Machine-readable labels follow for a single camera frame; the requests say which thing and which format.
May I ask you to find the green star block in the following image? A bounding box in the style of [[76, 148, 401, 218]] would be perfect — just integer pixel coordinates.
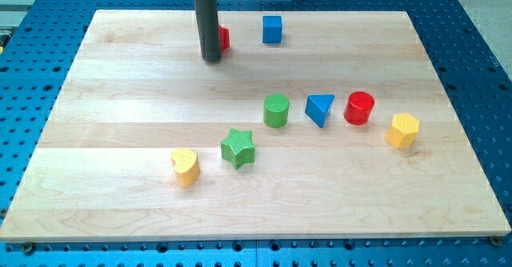
[[221, 128, 255, 169]]

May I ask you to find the red star block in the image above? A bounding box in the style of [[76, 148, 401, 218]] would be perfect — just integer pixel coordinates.
[[219, 26, 230, 53]]

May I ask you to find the green cylinder block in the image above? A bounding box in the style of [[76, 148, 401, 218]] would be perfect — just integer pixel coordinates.
[[263, 94, 290, 128]]

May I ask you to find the blue triangle block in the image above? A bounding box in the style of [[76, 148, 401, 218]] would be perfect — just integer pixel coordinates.
[[305, 94, 335, 128]]

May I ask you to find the yellow heart block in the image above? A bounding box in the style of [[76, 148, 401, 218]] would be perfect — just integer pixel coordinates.
[[171, 148, 201, 187]]

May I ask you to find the blue cube block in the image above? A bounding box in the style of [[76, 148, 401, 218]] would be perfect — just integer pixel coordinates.
[[262, 15, 282, 44]]

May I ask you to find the red cylinder block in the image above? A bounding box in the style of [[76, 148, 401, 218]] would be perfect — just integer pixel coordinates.
[[343, 91, 375, 126]]

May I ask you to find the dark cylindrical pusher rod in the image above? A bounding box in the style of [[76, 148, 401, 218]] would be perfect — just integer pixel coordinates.
[[194, 0, 222, 63]]

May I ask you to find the yellow hexagon block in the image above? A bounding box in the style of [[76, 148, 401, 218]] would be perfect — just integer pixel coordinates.
[[385, 113, 420, 149]]

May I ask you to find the light wooden board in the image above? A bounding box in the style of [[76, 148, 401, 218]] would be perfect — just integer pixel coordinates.
[[1, 10, 510, 242]]

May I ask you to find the blue perforated table plate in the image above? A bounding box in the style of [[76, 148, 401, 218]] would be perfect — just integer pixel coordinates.
[[1, 0, 511, 266]]

